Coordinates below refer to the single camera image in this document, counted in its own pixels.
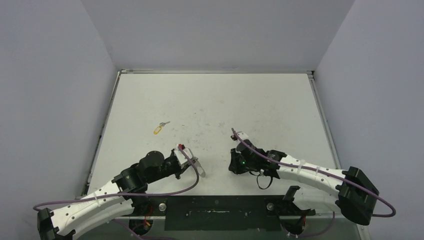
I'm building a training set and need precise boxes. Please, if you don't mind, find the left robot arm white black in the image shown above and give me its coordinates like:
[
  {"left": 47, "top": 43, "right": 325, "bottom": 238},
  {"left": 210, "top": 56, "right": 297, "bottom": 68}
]
[{"left": 37, "top": 145, "right": 198, "bottom": 240}]

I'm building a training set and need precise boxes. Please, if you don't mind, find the yellow key tag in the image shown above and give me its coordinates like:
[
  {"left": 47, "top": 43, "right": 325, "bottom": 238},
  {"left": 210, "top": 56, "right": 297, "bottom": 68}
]
[{"left": 153, "top": 126, "right": 163, "bottom": 135}]

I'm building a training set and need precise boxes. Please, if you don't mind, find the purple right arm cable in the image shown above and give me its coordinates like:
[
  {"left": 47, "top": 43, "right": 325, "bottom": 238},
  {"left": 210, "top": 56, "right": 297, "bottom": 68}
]
[{"left": 230, "top": 127, "right": 397, "bottom": 239}]

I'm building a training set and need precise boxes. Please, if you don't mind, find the silver key with ring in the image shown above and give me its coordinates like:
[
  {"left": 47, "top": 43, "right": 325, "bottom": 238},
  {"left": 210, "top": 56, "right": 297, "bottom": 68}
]
[{"left": 159, "top": 121, "right": 170, "bottom": 128}]

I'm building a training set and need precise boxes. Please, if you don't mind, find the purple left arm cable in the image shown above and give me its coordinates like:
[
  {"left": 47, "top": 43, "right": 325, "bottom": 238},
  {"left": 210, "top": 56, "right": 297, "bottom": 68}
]
[{"left": 32, "top": 149, "right": 201, "bottom": 240}]

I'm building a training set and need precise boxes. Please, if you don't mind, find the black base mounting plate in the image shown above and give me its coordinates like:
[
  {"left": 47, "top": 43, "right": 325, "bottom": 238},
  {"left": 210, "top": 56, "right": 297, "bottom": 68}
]
[{"left": 128, "top": 195, "right": 316, "bottom": 231}]

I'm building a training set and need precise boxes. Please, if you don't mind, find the silver carabiner keyring with rings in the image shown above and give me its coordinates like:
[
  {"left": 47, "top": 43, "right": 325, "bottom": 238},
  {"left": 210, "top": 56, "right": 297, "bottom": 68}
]
[{"left": 193, "top": 159, "right": 206, "bottom": 178}]

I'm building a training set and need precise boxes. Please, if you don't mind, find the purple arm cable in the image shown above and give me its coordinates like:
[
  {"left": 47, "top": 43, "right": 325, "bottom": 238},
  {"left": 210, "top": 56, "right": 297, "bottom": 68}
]
[
  {"left": 32, "top": 149, "right": 201, "bottom": 240},
  {"left": 230, "top": 127, "right": 397, "bottom": 239}
]

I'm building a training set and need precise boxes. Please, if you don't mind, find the aluminium front rail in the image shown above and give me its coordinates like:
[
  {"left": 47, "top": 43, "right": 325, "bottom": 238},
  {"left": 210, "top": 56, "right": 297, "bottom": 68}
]
[{"left": 68, "top": 195, "right": 368, "bottom": 220}]

